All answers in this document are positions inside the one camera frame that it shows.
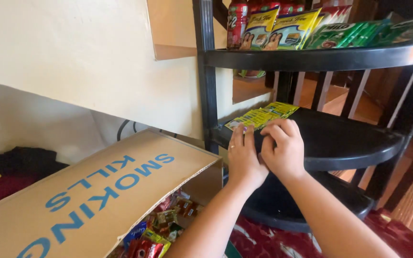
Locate row of red drink bottles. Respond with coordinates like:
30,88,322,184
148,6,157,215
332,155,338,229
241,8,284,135
248,0,306,16

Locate person's right hand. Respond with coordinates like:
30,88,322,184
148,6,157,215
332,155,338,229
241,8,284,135
259,118,307,180

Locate wooden furniture leg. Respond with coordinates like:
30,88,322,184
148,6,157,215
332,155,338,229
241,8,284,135
389,164,413,233

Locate wooden stair steps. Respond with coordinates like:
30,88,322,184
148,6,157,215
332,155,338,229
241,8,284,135
147,0,275,105

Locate strip of yellow sachets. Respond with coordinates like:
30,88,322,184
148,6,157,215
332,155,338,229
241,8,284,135
224,102,299,132

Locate brown cardboard box blue print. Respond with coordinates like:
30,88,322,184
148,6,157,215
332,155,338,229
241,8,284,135
0,129,224,258

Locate black cable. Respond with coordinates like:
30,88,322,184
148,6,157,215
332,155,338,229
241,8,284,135
116,119,178,142

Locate bundle of green drink sachets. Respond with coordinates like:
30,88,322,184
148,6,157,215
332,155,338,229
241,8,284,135
370,14,413,47
303,20,391,50

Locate person's left hand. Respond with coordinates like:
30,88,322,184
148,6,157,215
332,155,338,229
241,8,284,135
227,124,269,191

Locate red and white packets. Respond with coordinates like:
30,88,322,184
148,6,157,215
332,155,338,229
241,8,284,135
316,5,353,26

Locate red patterned rug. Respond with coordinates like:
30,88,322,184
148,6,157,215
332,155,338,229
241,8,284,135
228,208,413,258

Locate yellow milk powder packet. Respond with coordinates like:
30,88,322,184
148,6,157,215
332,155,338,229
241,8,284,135
240,5,281,51
263,8,322,51

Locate heap of dark clothes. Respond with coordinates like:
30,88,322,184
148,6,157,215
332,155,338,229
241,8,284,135
0,146,70,213

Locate black plastic corner shelf rack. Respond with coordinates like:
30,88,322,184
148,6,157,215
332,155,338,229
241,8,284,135
192,0,413,233

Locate red drink bottle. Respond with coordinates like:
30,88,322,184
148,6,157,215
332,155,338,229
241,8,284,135
227,0,249,50

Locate heap of mixed sachets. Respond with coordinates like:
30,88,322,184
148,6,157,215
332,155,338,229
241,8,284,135
108,190,206,258

